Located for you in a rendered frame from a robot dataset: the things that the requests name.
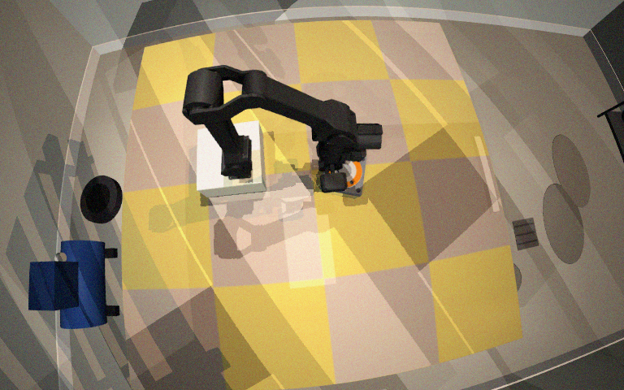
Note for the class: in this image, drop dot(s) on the orange round plate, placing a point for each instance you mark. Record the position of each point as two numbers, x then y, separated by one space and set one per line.
355 174

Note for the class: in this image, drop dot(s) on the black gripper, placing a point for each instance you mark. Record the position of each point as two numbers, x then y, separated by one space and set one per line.
331 182

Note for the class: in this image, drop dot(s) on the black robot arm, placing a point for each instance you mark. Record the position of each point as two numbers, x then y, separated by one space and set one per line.
333 124

